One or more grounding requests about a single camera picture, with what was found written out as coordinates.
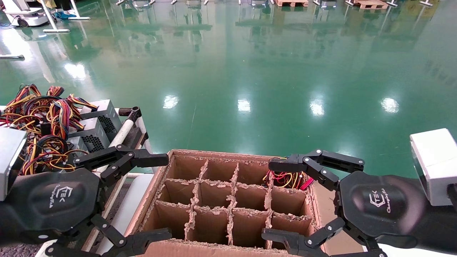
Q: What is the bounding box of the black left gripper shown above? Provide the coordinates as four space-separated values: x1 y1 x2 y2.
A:
0 168 173 257

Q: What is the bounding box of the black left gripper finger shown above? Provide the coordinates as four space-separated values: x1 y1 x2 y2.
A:
73 145 169 187

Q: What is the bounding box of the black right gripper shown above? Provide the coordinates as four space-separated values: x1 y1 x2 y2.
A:
261 149 428 257

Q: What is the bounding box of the power supply with red wires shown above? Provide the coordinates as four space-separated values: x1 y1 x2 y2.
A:
262 170 315 191

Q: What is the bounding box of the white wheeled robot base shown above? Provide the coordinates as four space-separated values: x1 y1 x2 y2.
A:
2 0 50 28

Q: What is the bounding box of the white pipe leg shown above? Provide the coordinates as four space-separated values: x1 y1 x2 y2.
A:
136 116 155 155

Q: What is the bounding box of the black pipe connector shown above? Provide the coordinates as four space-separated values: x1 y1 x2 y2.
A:
119 106 142 124

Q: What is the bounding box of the grey power supply unit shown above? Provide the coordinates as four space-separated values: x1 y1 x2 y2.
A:
79 99 122 142
68 117 110 153
66 136 90 158

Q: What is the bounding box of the cardboard box with dividers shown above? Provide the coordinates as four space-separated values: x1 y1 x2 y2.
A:
123 149 365 257

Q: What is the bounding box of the white stand leg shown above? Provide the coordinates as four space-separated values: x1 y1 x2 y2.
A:
39 0 71 34
68 0 91 21

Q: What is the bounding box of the wooden pallet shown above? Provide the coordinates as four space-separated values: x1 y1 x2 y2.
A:
274 0 310 7
352 0 389 10

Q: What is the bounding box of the tangled colourful wire bundle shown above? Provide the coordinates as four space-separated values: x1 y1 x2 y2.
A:
0 84 99 176

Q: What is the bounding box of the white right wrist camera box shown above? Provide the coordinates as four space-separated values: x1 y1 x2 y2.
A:
410 128 457 207

